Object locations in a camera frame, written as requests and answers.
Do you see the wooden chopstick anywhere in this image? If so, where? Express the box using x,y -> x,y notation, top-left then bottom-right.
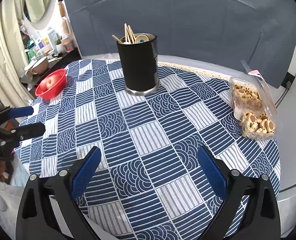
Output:
128,25 -> 136,44
112,35 -> 123,44
124,23 -> 128,42
125,25 -> 133,44

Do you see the white spoon with label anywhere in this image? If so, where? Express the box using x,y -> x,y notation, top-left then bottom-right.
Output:
135,34 -> 150,43

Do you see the red apple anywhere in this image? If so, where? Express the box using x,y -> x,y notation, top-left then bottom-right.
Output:
40,74 -> 61,92

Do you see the cream curtain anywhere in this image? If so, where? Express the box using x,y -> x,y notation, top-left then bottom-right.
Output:
0,0 -> 33,107

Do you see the beige ceramic pot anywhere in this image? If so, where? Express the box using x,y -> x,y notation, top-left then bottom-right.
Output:
24,56 -> 49,75

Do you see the white milk carton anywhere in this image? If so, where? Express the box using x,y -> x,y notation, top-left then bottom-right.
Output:
47,27 -> 59,54

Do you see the clear plastic cookie box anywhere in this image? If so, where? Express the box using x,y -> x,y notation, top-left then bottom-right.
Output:
229,60 -> 278,140

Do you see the blue patterned tablecloth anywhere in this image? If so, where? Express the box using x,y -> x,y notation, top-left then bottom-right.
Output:
15,60 -> 281,239

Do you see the black utensil holder cup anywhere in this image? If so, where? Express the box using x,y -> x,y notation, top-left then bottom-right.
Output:
117,33 -> 160,96

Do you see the grey fabric backdrop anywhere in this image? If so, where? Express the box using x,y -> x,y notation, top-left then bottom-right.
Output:
64,0 -> 296,87

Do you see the black power cable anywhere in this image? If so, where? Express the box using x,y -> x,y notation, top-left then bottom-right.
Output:
274,80 -> 292,106

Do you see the oval wall mirror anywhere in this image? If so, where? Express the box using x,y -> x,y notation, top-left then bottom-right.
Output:
21,0 -> 57,30

